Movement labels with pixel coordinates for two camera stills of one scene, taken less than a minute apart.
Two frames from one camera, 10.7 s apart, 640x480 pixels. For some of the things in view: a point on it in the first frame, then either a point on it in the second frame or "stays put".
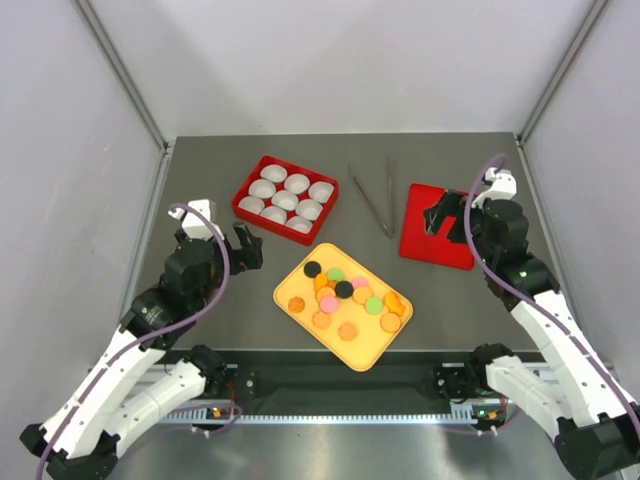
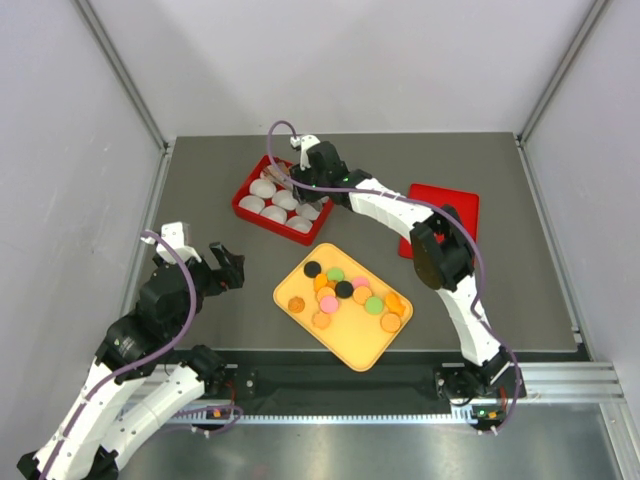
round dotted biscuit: (361, 294) stays put
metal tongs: (390, 228) -> (272, 173)
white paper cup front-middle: (275, 213) stays put
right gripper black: (451, 206) -> (305, 195)
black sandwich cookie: (344, 289) stays put
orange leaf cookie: (321, 320) stays put
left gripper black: (249, 257) -> (231, 275)
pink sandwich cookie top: (360, 282) stays put
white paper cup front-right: (299, 224) stays put
